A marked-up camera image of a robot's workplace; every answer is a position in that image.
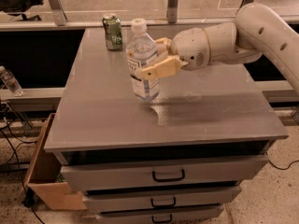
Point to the small clear bottle on ledge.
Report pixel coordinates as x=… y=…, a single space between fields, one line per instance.
x=10 y=81

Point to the blue label plastic water bottle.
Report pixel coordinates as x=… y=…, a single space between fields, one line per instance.
x=141 y=50

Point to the middle grey drawer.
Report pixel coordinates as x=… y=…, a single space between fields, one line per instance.
x=158 y=199

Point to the bottom grey drawer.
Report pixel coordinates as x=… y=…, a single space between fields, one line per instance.
x=160 y=216

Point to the left metal window post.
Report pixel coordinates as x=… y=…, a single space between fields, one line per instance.
x=57 y=12

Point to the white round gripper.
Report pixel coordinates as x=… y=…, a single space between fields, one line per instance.
x=189 y=48

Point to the brown cardboard box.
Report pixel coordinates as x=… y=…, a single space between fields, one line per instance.
x=41 y=177

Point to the grey drawer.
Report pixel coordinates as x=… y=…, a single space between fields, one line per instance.
x=142 y=174
x=160 y=216
x=158 y=199

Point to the grey drawer cabinet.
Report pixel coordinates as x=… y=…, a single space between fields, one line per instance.
x=217 y=111

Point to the middle metal window post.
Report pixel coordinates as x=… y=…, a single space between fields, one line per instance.
x=172 y=11

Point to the green soda can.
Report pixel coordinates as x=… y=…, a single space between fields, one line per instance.
x=113 y=36

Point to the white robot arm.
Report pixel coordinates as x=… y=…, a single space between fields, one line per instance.
x=256 y=31

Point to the top grey drawer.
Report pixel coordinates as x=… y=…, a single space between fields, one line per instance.
x=142 y=174

